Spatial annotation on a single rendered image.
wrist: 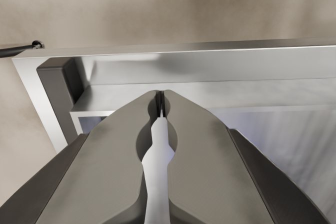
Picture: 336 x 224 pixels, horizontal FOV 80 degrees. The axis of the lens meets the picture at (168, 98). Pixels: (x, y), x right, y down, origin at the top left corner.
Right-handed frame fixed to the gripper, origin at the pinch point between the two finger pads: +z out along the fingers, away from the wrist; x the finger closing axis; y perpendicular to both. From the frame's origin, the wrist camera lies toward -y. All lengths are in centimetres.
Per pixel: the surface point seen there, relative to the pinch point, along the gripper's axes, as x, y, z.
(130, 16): -18, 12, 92
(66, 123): -7.4, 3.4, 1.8
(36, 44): -67, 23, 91
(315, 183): 16.0, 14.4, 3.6
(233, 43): 5.4, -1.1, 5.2
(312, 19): 69, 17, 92
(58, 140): -10.1, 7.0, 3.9
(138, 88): -1.9, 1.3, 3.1
